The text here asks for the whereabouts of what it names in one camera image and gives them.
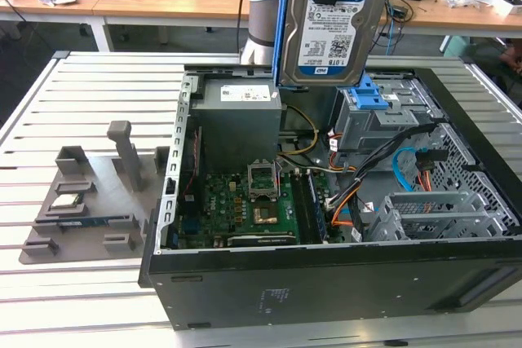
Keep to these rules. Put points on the hard disk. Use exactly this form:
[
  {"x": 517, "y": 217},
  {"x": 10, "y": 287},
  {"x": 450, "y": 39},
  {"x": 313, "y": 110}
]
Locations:
[{"x": 326, "y": 46}]

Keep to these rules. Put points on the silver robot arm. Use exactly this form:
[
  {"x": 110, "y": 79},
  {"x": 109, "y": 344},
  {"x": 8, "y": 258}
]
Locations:
[{"x": 263, "y": 18}]

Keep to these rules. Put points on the grey metal disk bay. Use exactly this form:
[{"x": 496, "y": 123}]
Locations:
[{"x": 391, "y": 221}]

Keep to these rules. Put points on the blue plastic drive latch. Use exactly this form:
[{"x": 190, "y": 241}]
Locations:
[{"x": 369, "y": 97}]

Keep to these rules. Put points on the grey optical drive cage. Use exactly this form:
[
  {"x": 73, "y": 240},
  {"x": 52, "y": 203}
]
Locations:
[{"x": 367, "y": 132}]

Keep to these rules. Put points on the grey power supply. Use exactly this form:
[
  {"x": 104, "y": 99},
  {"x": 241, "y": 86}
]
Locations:
[{"x": 236, "y": 132}]

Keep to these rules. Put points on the person in dark clothes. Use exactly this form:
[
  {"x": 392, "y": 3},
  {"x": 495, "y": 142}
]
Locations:
[{"x": 485, "y": 58}]

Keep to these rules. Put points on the small white box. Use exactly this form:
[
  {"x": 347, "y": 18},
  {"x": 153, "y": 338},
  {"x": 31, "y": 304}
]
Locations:
[{"x": 510, "y": 5}]

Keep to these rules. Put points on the locking lever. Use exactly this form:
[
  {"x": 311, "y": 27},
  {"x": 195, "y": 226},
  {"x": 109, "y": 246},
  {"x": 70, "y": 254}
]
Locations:
[{"x": 279, "y": 179}]

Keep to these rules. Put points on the installed RAM stick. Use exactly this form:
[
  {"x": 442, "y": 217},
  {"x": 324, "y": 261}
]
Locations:
[{"x": 319, "y": 207}]

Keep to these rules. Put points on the black RAM slot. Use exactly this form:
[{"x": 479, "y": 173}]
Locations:
[
  {"x": 301, "y": 207},
  {"x": 308, "y": 207}
]

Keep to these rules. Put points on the CPU socket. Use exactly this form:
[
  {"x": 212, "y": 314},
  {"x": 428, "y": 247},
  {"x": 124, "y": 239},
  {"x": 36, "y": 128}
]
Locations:
[{"x": 266, "y": 215}]

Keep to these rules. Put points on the black case fan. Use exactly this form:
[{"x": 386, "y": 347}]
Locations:
[{"x": 195, "y": 185}]

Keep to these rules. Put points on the green motherboard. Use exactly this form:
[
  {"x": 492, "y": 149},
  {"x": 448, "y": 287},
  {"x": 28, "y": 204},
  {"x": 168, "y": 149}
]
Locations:
[{"x": 228, "y": 205}]

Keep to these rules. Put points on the black graphics card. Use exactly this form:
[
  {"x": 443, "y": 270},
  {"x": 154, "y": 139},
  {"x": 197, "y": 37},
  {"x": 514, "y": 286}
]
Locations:
[{"x": 261, "y": 240}]

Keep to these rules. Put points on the black PC case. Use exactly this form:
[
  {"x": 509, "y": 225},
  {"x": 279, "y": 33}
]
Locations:
[{"x": 326, "y": 283}]

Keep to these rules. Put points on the grey parts rack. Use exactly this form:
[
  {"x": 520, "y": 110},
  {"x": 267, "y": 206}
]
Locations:
[{"x": 102, "y": 209}]

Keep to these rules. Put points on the silver CPU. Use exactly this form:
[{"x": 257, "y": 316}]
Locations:
[{"x": 66, "y": 200}]

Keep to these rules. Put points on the blue RAM stick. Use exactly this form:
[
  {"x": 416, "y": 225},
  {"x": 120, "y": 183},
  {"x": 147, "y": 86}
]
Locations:
[{"x": 77, "y": 222}]

